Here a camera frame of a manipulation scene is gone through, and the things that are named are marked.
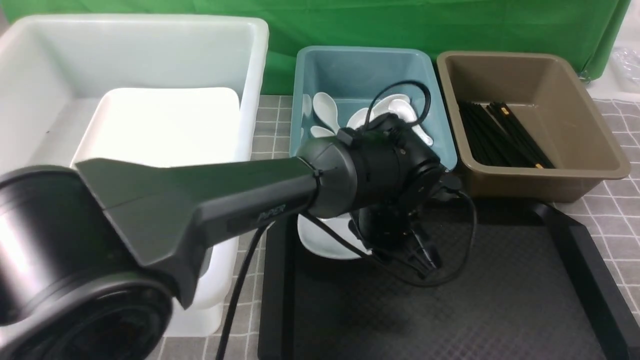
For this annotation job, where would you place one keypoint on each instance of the large white plastic tub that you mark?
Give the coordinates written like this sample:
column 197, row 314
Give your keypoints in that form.
column 56, row 68

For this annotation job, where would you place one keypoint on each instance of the teal plastic bin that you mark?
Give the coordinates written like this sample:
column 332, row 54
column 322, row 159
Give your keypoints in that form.
column 354, row 76

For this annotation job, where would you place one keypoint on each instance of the green backdrop cloth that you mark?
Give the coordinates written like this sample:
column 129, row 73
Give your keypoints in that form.
column 580, row 31

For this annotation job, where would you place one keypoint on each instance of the brown plastic bin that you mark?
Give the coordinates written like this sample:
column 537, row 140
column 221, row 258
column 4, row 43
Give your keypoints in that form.
column 554, row 107

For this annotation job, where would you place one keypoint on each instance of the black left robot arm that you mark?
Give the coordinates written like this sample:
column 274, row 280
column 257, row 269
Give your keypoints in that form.
column 93, row 257

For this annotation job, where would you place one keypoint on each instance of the small white bowl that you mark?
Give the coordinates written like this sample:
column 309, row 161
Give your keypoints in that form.
column 318, row 242

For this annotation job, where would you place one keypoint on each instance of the grey checked tablecloth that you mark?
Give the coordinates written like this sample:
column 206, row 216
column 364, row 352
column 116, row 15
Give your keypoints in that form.
column 610, row 212

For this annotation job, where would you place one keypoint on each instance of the black serving tray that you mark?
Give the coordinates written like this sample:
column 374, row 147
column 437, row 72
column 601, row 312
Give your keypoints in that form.
column 535, row 288

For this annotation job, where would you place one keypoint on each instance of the pile of white spoons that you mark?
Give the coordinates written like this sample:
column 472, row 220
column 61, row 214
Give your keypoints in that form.
column 321, row 115

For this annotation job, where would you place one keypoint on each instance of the black chopsticks in bin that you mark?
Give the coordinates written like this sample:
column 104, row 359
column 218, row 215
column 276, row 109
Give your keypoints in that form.
column 497, row 138

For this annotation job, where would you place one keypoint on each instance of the large white square plate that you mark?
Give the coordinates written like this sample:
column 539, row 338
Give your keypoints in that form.
column 168, row 127

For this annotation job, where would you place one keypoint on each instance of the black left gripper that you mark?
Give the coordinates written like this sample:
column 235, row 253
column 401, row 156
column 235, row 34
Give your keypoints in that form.
column 394, row 242

